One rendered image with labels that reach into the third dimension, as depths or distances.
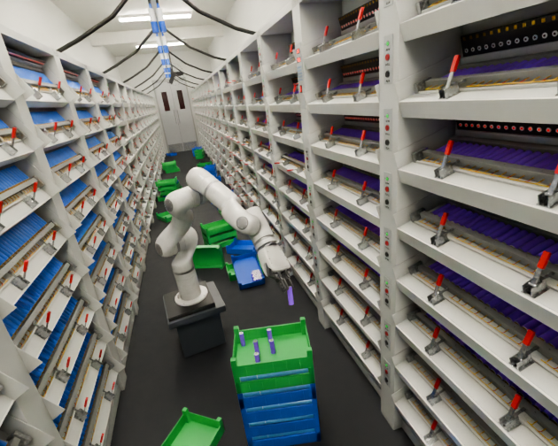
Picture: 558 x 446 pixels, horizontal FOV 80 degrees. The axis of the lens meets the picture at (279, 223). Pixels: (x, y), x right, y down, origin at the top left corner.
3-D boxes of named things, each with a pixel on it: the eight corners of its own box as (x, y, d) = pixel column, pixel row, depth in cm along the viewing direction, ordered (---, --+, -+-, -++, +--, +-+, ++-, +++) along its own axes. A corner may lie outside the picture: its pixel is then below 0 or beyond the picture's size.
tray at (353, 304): (383, 357, 136) (374, 334, 131) (323, 285, 191) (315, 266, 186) (423, 332, 139) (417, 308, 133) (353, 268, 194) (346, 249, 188)
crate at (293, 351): (233, 378, 123) (229, 361, 120) (236, 341, 142) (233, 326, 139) (313, 367, 124) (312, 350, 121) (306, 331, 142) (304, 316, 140)
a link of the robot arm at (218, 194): (201, 173, 126) (256, 219, 113) (225, 183, 140) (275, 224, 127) (189, 193, 127) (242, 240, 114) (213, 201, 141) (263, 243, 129)
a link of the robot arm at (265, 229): (267, 233, 118) (277, 235, 126) (251, 203, 122) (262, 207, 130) (248, 245, 120) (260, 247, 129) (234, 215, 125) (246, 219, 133)
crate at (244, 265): (265, 283, 259) (265, 277, 254) (239, 289, 254) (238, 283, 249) (255, 256, 280) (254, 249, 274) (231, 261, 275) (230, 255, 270)
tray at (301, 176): (309, 186, 179) (303, 171, 175) (277, 167, 234) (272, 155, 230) (341, 170, 182) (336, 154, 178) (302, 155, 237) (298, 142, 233)
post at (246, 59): (267, 243, 329) (239, 48, 266) (264, 240, 337) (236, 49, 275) (285, 239, 333) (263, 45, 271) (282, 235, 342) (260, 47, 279)
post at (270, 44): (289, 276, 265) (259, 29, 203) (285, 271, 274) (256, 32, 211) (312, 270, 270) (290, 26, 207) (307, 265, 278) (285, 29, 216)
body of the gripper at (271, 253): (269, 249, 129) (282, 274, 125) (251, 251, 121) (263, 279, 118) (282, 239, 125) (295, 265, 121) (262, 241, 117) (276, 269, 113)
